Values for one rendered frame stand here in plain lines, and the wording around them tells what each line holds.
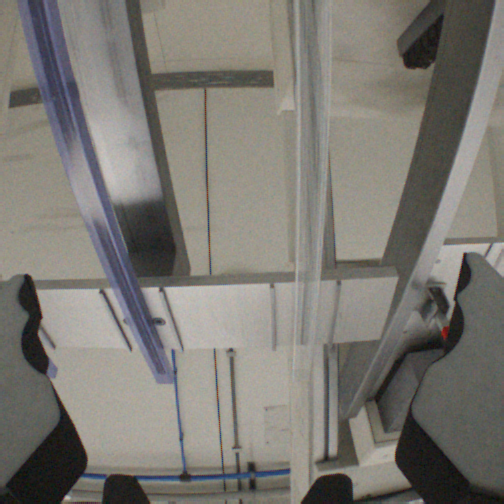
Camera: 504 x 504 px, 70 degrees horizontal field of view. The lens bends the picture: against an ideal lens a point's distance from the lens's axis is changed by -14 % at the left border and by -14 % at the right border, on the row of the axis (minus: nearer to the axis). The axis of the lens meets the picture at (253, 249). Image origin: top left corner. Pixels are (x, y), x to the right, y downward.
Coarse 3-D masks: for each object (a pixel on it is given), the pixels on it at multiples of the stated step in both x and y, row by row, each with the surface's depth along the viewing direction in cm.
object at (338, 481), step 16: (112, 480) 5; (128, 480) 5; (320, 480) 5; (336, 480) 5; (112, 496) 5; (128, 496) 5; (144, 496) 5; (304, 496) 5; (320, 496) 5; (336, 496) 5; (352, 496) 5
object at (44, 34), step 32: (32, 0) 12; (32, 32) 13; (32, 64) 14; (64, 64) 15; (64, 96) 16; (64, 128) 17; (64, 160) 18; (96, 160) 19; (96, 192) 19; (96, 224) 20; (128, 256) 23; (128, 288) 24; (128, 320) 26; (160, 352) 29
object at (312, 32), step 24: (312, 0) 13; (312, 24) 14; (312, 48) 14; (312, 72) 15; (312, 96) 16; (312, 120) 17; (312, 144) 17; (312, 168) 18; (312, 192) 19; (312, 216) 20; (312, 240) 21; (312, 264) 23; (312, 288) 24; (312, 312) 25; (312, 336) 27
